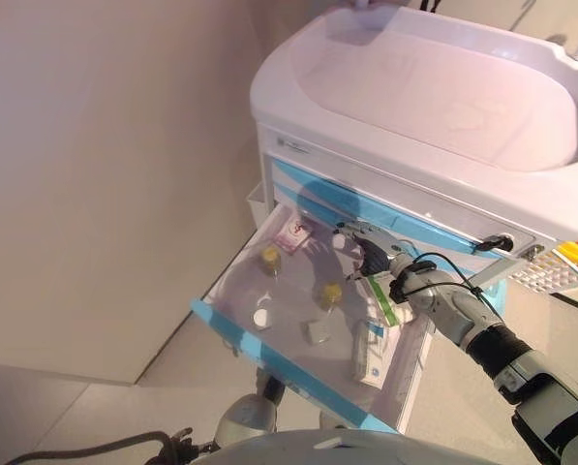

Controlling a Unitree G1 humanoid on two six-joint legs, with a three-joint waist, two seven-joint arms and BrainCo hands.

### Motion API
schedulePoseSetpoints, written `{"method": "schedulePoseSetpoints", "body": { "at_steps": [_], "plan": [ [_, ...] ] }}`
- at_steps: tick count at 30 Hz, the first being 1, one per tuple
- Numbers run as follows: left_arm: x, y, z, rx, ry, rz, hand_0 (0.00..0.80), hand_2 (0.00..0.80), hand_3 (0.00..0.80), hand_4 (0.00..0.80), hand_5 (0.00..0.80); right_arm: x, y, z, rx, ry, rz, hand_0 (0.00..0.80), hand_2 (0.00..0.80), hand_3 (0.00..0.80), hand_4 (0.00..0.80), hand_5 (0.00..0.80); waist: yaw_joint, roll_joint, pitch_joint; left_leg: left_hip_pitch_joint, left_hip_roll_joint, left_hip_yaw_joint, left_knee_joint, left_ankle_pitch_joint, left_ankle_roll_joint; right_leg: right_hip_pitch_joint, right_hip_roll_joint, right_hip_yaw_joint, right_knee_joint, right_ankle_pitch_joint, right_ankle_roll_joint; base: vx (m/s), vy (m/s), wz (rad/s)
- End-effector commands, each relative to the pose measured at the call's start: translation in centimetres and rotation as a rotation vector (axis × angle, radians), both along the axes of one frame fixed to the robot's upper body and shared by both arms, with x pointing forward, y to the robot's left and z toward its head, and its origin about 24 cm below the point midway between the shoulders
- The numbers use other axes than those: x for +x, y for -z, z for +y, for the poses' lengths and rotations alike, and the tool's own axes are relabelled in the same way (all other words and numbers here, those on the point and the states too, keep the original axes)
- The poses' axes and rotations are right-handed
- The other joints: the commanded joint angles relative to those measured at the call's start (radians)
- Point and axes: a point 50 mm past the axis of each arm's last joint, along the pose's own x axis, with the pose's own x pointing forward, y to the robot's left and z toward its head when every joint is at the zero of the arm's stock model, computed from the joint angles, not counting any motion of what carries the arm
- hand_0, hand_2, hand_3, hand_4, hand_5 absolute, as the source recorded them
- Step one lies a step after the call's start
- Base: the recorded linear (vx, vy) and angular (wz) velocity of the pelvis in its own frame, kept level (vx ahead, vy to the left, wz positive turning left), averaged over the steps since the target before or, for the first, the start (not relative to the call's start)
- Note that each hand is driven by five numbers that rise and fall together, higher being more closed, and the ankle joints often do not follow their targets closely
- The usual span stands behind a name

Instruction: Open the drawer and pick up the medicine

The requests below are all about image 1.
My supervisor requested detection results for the light blue side bin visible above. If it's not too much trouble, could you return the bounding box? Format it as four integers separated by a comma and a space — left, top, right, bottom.
480, 279, 508, 312

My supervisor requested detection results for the small white cube box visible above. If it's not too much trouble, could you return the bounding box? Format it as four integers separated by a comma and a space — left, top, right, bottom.
300, 318, 332, 346

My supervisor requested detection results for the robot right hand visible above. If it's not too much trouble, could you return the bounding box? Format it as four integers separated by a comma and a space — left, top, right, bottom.
333, 219, 410, 283

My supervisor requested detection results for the blue fronted cart drawer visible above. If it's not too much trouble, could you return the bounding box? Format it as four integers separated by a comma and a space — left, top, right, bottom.
190, 201, 436, 436

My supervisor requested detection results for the yellow capped medicine bottle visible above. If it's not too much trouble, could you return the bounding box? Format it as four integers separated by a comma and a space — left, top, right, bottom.
258, 244, 286, 280
317, 282, 346, 316

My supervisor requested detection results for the silver robot left leg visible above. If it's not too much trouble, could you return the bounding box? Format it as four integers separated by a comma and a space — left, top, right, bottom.
214, 371, 286, 450

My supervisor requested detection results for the thick black cable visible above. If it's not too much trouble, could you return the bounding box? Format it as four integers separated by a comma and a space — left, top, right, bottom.
8, 426, 198, 465

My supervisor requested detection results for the metal wire basket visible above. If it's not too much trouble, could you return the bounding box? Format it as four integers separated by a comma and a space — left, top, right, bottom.
509, 245, 578, 293

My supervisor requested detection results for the blue white medicine box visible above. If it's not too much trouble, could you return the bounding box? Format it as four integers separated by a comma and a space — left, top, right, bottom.
349, 319, 401, 389

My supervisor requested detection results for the pink white medicine box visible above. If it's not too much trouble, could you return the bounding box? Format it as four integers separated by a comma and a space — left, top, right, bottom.
276, 215, 319, 256

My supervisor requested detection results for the grey robot torso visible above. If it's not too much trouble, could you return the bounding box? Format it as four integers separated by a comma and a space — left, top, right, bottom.
191, 425, 470, 465

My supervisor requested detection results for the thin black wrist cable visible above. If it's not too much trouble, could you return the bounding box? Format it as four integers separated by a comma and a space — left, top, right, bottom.
404, 250, 505, 324

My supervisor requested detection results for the black cart key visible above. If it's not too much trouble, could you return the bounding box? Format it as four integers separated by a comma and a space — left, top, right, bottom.
479, 232, 516, 252

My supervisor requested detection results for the green white medicine box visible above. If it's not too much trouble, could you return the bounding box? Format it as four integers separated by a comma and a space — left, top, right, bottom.
360, 270, 415, 328

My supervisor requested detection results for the white blue medical cart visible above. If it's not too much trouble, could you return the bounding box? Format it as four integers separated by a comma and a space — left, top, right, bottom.
246, 0, 578, 435

